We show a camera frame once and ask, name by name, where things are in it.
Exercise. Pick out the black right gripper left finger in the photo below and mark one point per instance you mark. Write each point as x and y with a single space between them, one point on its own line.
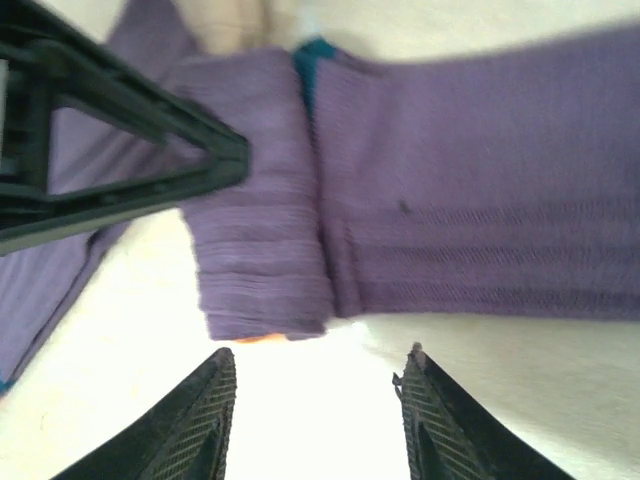
190 440

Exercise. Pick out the purple sock with orange cuff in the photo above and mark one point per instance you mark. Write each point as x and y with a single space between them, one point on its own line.
450 175

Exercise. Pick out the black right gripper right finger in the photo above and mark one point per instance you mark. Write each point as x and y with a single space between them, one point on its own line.
440 440

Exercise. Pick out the purple sock with tan toe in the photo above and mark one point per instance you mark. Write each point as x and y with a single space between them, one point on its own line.
30 300

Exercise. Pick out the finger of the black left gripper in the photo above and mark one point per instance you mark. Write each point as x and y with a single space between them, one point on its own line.
225 175
150 100

